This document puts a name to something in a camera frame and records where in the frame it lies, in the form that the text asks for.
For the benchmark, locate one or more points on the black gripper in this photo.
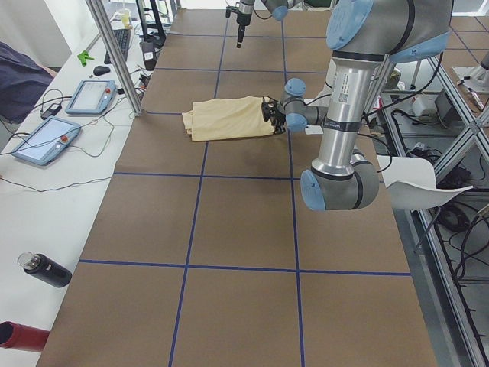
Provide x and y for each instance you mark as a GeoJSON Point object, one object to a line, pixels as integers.
{"type": "Point", "coordinates": [276, 119]}
{"type": "Point", "coordinates": [241, 20]}

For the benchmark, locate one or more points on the beige long-sleeve printed shirt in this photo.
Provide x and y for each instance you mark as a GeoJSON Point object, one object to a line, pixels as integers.
{"type": "Point", "coordinates": [221, 119]}

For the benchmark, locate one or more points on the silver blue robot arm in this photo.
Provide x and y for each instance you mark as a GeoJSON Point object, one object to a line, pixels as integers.
{"type": "Point", "coordinates": [361, 35]}
{"type": "Point", "coordinates": [278, 9]}

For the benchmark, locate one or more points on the black keyboard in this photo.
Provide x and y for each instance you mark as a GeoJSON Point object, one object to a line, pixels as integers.
{"type": "Point", "coordinates": [123, 39]}

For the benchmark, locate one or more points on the white plastic chair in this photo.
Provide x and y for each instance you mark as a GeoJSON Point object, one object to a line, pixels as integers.
{"type": "Point", "coordinates": [411, 183]}

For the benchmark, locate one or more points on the brown paper table cover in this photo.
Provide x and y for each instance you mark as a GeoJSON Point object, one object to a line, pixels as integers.
{"type": "Point", "coordinates": [204, 254]}

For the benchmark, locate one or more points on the black computer mouse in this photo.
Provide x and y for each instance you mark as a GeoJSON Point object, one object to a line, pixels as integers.
{"type": "Point", "coordinates": [101, 70]}

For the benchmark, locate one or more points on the green plastic clamp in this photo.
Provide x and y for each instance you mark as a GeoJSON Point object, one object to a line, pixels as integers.
{"type": "Point", "coordinates": [84, 57]}

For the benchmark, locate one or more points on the far blue teach pendant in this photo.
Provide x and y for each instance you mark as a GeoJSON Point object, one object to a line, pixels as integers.
{"type": "Point", "coordinates": [92, 97]}

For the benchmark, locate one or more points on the blue teach pendant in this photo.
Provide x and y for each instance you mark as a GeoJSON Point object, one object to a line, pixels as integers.
{"type": "Point", "coordinates": [92, 97]}
{"type": "Point", "coordinates": [47, 141]}

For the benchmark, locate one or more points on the black power adapter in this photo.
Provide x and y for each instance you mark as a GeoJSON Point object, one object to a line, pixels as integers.
{"type": "Point", "coordinates": [52, 110]}

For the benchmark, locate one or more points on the seated man dark shirt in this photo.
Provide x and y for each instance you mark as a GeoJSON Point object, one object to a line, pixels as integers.
{"type": "Point", "coordinates": [23, 82]}

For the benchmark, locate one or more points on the near blue teach pendant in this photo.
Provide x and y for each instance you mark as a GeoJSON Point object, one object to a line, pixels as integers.
{"type": "Point", "coordinates": [47, 141]}

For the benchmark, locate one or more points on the black water bottle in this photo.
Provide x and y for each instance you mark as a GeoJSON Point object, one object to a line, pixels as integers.
{"type": "Point", "coordinates": [45, 269]}

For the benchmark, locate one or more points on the red cylinder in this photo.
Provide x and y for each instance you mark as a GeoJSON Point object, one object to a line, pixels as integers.
{"type": "Point", "coordinates": [21, 337]}

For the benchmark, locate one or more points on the aluminium frame post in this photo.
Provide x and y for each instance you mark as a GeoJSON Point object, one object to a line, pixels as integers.
{"type": "Point", "coordinates": [105, 29]}

